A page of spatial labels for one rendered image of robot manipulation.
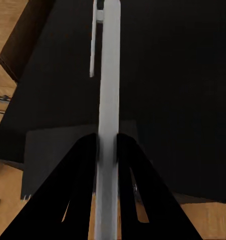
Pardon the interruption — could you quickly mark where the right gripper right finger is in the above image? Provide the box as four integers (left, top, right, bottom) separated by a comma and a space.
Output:
118, 133, 202, 240

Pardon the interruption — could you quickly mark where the pen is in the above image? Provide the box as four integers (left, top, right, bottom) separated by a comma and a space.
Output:
90, 0, 121, 240

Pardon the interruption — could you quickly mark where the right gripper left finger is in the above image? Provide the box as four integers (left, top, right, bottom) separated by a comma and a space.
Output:
0, 133, 97, 240

